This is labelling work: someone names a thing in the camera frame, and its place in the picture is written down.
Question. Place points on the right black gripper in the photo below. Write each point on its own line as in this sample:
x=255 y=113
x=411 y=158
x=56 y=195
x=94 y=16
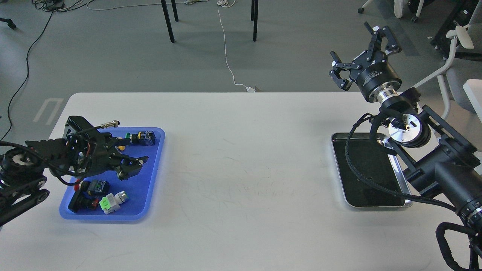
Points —
x=369 y=75

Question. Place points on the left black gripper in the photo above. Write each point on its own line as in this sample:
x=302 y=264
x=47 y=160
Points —
x=91 y=152

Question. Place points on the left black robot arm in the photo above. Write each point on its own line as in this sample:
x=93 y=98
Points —
x=22 y=178

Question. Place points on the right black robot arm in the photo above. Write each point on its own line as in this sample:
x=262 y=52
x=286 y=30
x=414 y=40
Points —
x=440 y=161

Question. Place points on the blue plastic tray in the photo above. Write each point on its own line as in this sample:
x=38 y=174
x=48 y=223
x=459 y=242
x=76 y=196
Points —
x=139 y=188

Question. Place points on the silver metal tray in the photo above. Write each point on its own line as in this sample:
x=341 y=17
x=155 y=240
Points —
x=376 y=165

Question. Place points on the white office chair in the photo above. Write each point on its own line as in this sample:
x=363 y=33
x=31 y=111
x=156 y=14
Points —
x=463 y=63

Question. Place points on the green push button switch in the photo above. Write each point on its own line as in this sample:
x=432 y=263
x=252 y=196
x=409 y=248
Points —
x=143 y=138

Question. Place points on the red push button switch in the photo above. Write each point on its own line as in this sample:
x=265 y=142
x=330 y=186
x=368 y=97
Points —
x=95 y=188

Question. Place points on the white green switch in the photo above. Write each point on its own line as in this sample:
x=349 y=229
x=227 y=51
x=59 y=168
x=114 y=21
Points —
x=111 y=202

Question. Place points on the black selector switch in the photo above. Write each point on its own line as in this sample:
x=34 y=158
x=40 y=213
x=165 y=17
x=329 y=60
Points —
x=80 y=201

